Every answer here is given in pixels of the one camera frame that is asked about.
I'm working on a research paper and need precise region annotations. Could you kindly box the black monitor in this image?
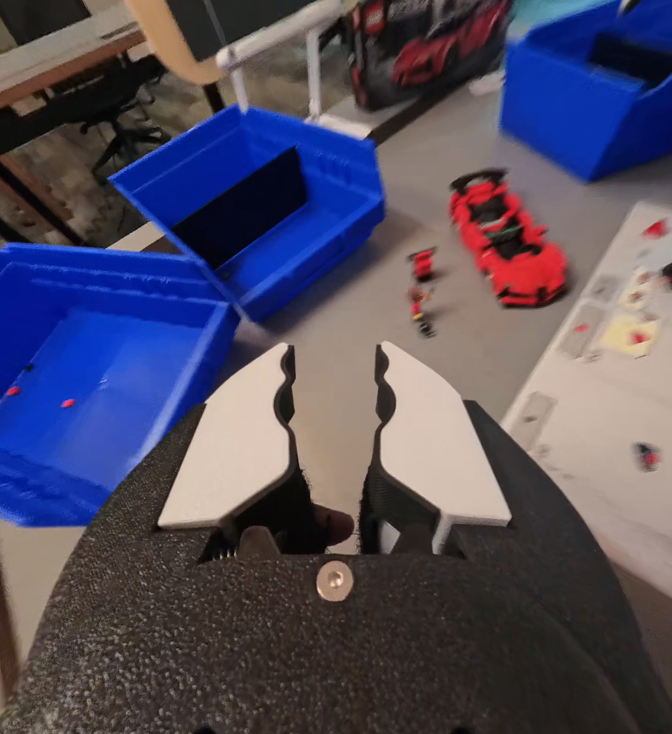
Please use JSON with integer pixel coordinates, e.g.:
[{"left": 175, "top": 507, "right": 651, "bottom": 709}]
[{"left": 0, "top": 0, "right": 93, "bottom": 44}]

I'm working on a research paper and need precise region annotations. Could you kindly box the red lego sports car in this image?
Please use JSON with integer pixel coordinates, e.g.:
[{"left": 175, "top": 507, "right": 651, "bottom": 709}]
[{"left": 448, "top": 168, "right": 571, "bottom": 308}]

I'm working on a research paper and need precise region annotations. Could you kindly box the person's left hand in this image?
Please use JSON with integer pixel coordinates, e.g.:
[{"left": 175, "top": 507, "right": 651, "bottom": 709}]
[{"left": 316, "top": 506, "right": 355, "bottom": 548}]

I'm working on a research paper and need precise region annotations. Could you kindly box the red lego door assembly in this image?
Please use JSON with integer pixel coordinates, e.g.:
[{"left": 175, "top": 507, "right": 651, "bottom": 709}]
[{"left": 407, "top": 248, "right": 440, "bottom": 282}]

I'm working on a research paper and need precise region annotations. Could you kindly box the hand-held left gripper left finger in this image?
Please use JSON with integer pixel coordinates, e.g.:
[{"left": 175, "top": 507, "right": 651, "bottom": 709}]
[{"left": 157, "top": 343, "right": 303, "bottom": 537}]

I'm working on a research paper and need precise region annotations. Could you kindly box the beige curved wooden panel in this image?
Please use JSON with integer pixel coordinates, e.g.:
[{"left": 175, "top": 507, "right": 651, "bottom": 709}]
[{"left": 124, "top": 0, "right": 216, "bottom": 87}]

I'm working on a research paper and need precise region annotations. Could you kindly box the black bin divider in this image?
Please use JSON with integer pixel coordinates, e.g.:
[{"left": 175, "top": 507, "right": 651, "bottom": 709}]
[
  {"left": 588, "top": 31, "right": 672, "bottom": 89},
  {"left": 171, "top": 146, "right": 309, "bottom": 270}
]

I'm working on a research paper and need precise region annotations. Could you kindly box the blue plastic storage bin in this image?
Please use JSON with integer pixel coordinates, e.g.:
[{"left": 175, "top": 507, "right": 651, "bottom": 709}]
[
  {"left": 108, "top": 104, "right": 386, "bottom": 323},
  {"left": 499, "top": 0, "right": 672, "bottom": 183},
  {"left": 0, "top": 241, "right": 240, "bottom": 528}
]

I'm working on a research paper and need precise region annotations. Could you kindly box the black panel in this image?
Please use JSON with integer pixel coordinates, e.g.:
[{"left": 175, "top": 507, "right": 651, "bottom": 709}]
[{"left": 166, "top": 0, "right": 325, "bottom": 61}]

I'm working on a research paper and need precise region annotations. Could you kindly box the black office chair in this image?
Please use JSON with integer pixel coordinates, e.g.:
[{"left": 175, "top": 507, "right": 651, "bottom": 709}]
[{"left": 37, "top": 57, "right": 167, "bottom": 179}]

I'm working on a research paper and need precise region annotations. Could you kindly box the white pipe frame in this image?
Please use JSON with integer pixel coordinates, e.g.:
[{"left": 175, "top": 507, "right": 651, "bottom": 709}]
[{"left": 215, "top": 0, "right": 371, "bottom": 138}]

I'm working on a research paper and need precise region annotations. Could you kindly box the wooden desk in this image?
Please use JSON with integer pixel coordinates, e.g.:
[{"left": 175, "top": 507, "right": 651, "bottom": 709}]
[{"left": 0, "top": 6, "right": 153, "bottom": 247}]

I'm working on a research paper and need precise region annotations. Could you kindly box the lego instruction booklet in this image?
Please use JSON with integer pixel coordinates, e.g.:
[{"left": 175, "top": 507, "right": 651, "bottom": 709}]
[{"left": 499, "top": 201, "right": 672, "bottom": 611}]

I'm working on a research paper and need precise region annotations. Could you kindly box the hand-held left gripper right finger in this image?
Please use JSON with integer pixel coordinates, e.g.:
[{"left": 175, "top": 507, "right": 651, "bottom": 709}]
[{"left": 361, "top": 342, "right": 511, "bottom": 552}]

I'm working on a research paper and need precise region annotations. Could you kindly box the lego set box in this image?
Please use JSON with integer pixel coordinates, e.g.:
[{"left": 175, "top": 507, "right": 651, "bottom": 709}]
[{"left": 344, "top": 0, "right": 514, "bottom": 112}]

